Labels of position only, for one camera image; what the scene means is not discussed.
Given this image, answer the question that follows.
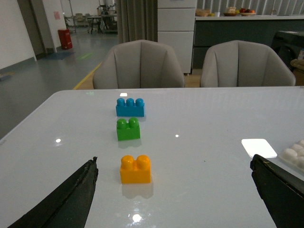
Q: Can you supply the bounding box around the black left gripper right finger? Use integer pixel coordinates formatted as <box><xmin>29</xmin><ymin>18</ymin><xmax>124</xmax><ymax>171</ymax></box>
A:
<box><xmin>250</xmin><ymin>154</ymin><xmax>304</xmax><ymax>228</ymax></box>

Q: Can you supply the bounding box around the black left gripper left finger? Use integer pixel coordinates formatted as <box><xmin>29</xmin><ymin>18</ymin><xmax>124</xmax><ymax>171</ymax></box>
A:
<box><xmin>10</xmin><ymin>157</ymin><xmax>98</xmax><ymax>228</ymax></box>

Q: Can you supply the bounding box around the yellow toy block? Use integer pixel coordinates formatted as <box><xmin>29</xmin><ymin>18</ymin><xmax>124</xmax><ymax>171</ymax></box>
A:
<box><xmin>120</xmin><ymin>155</ymin><xmax>152</xmax><ymax>184</ymax></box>

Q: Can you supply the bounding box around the green toy block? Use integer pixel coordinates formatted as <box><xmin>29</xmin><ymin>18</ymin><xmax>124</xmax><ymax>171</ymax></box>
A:
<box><xmin>116</xmin><ymin>117</ymin><xmax>141</xmax><ymax>141</ymax></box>

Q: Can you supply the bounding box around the blue toy block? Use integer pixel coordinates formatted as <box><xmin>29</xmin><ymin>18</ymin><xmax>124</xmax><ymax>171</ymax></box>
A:
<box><xmin>116</xmin><ymin>98</ymin><xmax>145</xmax><ymax>117</ymax></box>

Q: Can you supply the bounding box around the right grey chair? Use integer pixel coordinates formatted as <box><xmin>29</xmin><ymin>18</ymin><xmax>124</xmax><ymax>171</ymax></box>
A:
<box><xmin>200</xmin><ymin>40</ymin><xmax>296</xmax><ymax>88</ymax></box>

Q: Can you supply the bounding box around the grey chair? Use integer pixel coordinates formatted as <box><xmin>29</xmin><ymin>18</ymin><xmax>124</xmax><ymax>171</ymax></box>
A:
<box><xmin>93</xmin><ymin>40</ymin><xmax>185</xmax><ymax>89</ymax></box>
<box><xmin>200</xmin><ymin>40</ymin><xmax>296</xmax><ymax>88</ymax></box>

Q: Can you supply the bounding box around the left grey chair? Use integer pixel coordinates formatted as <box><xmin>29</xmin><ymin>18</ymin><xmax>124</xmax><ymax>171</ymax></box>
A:
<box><xmin>93</xmin><ymin>40</ymin><xmax>185</xmax><ymax>89</ymax></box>

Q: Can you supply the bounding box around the red box on floor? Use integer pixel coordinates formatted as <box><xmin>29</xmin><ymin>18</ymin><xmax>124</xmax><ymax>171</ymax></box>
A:
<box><xmin>57</xmin><ymin>29</ymin><xmax>73</xmax><ymax>49</ymax></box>

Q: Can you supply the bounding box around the dark kitchen counter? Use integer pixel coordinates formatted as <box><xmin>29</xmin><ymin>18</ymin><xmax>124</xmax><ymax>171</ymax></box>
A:
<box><xmin>192</xmin><ymin>15</ymin><xmax>304</xmax><ymax>69</ymax></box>

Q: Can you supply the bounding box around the fruit bowl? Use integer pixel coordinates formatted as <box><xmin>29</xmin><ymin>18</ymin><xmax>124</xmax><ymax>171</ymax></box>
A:
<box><xmin>239</xmin><ymin>8</ymin><xmax>256</xmax><ymax>16</ymax></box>

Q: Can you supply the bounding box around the bread plate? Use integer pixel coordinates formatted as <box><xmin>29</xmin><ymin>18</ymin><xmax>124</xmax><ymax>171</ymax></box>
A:
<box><xmin>223</xmin><ymin>7</ymin><xmax>239</xmax><ymax>17</ymax></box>

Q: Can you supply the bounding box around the grey curtain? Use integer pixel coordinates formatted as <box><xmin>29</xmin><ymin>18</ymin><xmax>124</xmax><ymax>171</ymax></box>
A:
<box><xmin>115</xmin><ymin>0</ymin><xmax>158</xmax><ymax>43</ymax></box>

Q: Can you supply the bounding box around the wicker basket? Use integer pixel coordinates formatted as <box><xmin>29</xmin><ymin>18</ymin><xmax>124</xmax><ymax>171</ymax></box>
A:
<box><xmin>195</xmin><ymin>9</ymin><xmax>211</xmax><ymax>17</ymax></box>

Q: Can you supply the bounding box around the white drawer cabinet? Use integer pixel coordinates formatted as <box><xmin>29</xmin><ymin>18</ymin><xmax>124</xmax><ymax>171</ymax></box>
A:
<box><xmin>157</xmin><ymin>0</ymin><xmax>197</xmax><ymax>74</ymax></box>

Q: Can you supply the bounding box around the white studded base plate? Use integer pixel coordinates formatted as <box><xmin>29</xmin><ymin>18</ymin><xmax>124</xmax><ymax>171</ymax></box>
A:
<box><xmin>278</xmin><ymin>140</ymin><xmax>304</xmax><ymax>174</ymax></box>

